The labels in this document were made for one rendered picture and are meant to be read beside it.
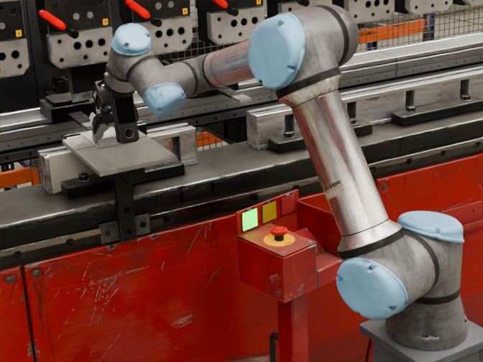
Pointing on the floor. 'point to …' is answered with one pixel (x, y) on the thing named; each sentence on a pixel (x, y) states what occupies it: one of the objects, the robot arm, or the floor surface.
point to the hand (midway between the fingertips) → (111, 139)
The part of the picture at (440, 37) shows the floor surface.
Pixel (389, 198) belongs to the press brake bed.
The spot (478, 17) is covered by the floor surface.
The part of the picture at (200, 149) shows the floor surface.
